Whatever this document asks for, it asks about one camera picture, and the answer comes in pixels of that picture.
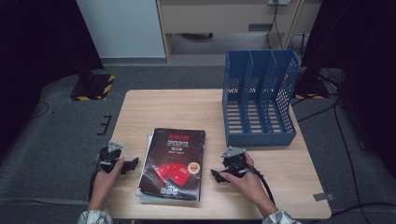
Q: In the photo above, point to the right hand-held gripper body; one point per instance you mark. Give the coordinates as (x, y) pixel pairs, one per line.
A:
(233, 161)

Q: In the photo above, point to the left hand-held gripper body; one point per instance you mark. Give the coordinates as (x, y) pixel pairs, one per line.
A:
(109, 157)

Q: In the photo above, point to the blue file rack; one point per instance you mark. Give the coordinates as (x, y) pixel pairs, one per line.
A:
(258, 140)

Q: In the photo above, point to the black magazine with red print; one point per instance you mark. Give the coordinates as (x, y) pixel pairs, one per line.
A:
(180, 155)

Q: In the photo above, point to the person's left hand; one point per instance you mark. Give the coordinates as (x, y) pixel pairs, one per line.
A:
(102, 186)

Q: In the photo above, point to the person's right hand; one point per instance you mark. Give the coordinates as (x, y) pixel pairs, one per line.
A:
(252, 186)

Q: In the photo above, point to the black stand base striped edge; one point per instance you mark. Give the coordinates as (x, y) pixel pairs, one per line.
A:
(93, 88)
(311, 88)

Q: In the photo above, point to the grey tape piece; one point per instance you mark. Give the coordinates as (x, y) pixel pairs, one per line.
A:
(323, 197)

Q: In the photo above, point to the white panel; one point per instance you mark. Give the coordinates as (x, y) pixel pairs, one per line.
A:
(124, 28)

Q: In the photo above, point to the wooden cabinet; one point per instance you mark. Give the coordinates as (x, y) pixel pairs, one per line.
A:
(218, 18)

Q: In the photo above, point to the wall power socket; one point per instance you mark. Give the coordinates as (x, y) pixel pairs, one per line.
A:
(278, 2)

